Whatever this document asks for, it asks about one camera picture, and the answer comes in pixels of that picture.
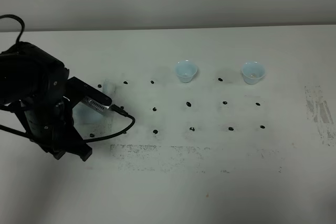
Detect right light blue teacup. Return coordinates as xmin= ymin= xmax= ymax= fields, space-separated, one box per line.
xmin=241 ymin=61 xmax=266 ymax=84

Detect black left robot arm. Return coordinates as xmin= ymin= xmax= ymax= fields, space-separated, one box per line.
xmin=1 ymin=42 xmax=92 ymax=161

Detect left light blue teacup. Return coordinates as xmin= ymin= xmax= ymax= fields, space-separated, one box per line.
xmin=174 ymin=60 xmax=198 ymax=83

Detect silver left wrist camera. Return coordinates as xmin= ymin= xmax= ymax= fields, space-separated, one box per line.
xmin=65 ymin=77 xmax=112 ymax=116

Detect light blue teacup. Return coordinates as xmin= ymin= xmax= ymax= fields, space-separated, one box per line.
xmin=174 ymin=60 xmax=198 ymax=83
xmin=241 ymin=61 xmax=266 ymax=84

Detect light blue porcelain teapot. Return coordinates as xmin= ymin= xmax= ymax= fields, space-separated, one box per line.
xmin=73 ymin=79 xmax=116 ymax=125

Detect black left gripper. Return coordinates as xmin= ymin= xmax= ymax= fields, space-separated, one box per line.
xmin=12 ymin=98 xmax=92 ymax=162

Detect black left camera cable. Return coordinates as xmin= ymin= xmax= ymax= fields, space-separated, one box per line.
xmin=0 ymin=14 xmax=136 ymax=146

